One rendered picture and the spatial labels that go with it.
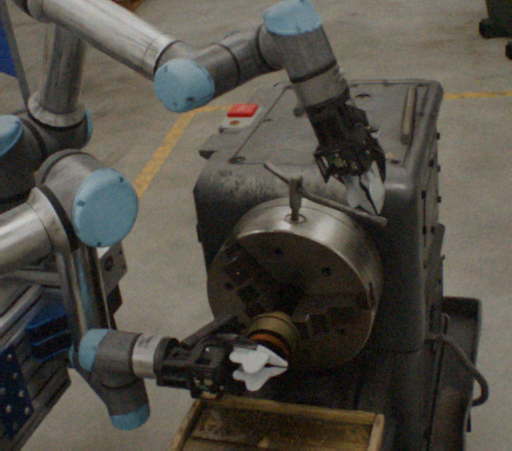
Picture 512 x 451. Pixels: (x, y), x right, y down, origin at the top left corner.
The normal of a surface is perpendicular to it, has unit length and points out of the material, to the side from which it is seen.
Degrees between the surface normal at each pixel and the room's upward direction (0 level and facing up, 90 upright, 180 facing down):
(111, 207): 89
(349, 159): 90
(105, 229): 89
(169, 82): 90
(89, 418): 0
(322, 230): 26
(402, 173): 11
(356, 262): 55
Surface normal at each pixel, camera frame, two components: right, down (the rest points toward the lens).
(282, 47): -0.57, 0.52
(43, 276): -0.32, 0.47
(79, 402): -0.12, -0.88
